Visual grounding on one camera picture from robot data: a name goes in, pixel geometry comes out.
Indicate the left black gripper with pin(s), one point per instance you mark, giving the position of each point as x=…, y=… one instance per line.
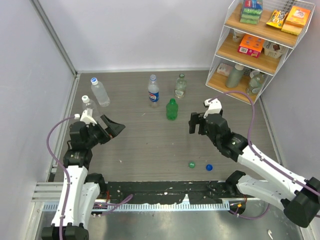
x=112, y=130

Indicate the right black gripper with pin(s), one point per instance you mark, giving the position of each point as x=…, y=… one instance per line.
x=196, y=118

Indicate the clear plastic bottle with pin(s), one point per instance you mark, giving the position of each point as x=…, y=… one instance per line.
x=92, y=105

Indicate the white bottle cap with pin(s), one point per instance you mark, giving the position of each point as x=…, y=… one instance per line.
x=85, y=99

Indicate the pepsi bottle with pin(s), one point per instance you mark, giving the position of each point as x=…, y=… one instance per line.
x=153, y=91

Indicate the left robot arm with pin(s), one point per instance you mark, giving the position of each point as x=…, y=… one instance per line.
x=80, y=189

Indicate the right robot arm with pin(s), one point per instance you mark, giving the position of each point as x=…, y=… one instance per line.
x=296, y=196

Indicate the green plastic bottle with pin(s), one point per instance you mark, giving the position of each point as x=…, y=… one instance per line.
x=172, y=110

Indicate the clear glass bottle green cap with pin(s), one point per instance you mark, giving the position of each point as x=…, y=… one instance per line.
x=180, y=86

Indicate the clear bottle blue cap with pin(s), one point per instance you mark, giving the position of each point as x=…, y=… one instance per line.
x=100, y=92

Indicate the grey green bottle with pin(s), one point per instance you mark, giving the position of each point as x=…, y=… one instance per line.
x=235, y=76

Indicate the clear bottle on shelf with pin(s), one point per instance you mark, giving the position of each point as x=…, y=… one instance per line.
x=257, y=79

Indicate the pink white packet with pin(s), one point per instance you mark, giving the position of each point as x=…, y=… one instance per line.
x=224, y=69

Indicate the orange pink box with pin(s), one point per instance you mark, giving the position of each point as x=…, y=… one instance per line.
x=251, y=46

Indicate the white cup on shelf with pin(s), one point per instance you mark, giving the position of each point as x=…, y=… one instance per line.
x=237, y=36

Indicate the green sponge pack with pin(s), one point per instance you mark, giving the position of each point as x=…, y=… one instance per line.
x=251, y=11

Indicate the yellow snack bag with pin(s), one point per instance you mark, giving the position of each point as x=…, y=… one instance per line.
x=277, y=19

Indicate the orange yellow box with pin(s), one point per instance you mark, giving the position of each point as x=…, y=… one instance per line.
x=295, y=21

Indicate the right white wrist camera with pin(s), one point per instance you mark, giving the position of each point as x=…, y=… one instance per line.
x=213, y=106

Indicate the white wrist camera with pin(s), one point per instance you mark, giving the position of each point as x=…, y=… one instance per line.
x=213, y=106
x=86, y=116

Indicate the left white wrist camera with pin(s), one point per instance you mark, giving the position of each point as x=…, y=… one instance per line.
x=86, y=116

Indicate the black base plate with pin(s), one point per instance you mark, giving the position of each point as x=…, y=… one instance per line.
x=168, y=192

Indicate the white cable duct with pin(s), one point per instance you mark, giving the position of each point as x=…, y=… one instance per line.
x=176, y=207

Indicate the white wire shelf rack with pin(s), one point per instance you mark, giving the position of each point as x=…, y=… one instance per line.
x=226, y=50

